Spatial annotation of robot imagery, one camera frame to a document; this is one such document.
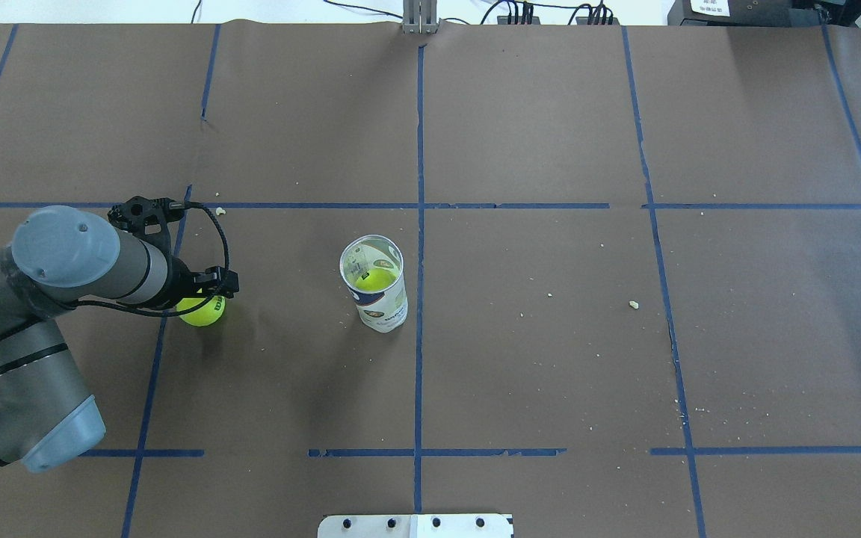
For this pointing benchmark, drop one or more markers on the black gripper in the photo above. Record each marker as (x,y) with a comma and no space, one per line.
(179,285)

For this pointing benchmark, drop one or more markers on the yellow tennis ball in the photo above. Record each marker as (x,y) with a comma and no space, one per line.
(196,314)

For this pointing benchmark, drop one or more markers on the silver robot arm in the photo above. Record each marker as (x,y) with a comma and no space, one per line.
(61,259)

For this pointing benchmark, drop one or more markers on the clear tennis ball can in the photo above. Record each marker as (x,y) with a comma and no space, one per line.
(387,309)

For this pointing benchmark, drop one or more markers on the tennis ball inside can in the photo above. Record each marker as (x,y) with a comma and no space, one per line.
(375,280)

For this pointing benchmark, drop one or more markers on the white pedestal column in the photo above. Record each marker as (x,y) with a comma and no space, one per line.
(418,525)

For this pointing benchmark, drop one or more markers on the aluminium frame post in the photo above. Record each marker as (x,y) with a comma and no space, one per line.
(420,17)

